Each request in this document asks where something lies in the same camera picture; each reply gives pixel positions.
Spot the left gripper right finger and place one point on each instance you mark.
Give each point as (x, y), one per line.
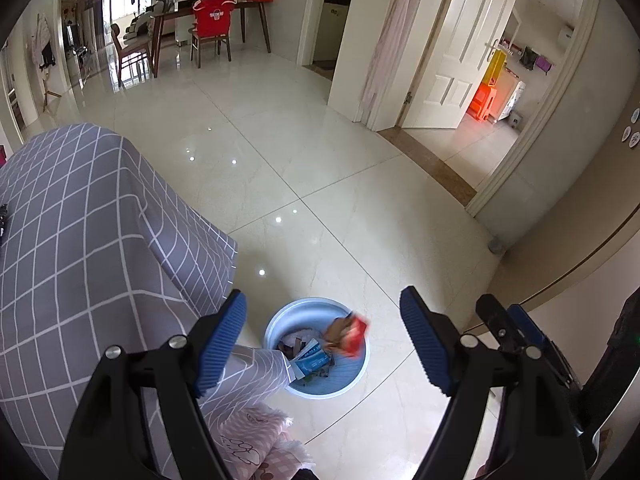
(465, 370)

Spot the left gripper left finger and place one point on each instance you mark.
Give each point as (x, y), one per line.
(109, 437)

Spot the red snack wrapper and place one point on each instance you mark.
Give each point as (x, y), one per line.
(347, 336)

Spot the blue white trash bin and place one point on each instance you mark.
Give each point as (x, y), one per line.
(297, 323)

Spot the pink patterned cloth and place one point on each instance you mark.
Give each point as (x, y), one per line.
(255, 444)

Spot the door stopper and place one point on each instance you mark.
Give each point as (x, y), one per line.
(495, 246)

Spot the grey checkered tablecloth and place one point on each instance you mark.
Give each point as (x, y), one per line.
(97, 250)

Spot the blue white package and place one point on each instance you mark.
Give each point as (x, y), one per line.
(310, 359)

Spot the orange plastic stool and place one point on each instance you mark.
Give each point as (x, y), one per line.
(482, 101)

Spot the pink door curtain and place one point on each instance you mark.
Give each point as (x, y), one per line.
(388, 52)

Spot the white panel door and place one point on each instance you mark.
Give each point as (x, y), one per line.
(455, 62)

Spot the wooden dining chair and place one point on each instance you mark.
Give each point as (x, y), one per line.
(134, 52)

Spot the chair with red cover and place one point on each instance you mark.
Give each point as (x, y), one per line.
(212, 23)

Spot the dark wooden dining table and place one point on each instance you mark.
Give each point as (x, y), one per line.
(185, 10)

